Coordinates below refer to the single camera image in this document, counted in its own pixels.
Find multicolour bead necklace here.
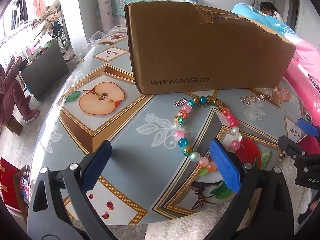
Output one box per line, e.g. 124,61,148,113
171,95,243,172

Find small silver spring clip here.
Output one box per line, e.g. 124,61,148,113
174,98,188,107

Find pink floral blanket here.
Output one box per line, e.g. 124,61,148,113
284,34,319,126

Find patterned fruit tablecloth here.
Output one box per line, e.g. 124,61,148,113
30,27,310,225

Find person in maroon pyjamas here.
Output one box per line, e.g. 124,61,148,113
1,56,40,127

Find girl with dark hair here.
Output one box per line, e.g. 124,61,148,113
260,2,284,23

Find dark grey cabinet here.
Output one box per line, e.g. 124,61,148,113
21,43,69,100

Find blue patterned quilt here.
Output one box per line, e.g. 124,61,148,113
231,3,298,37

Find brown cardboard box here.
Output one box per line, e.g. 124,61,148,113
124,1,296,94

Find pile of clothes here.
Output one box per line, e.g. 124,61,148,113
32,0,61,37

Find pink orange bead bracelet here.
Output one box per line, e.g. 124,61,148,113
273,86,291,103

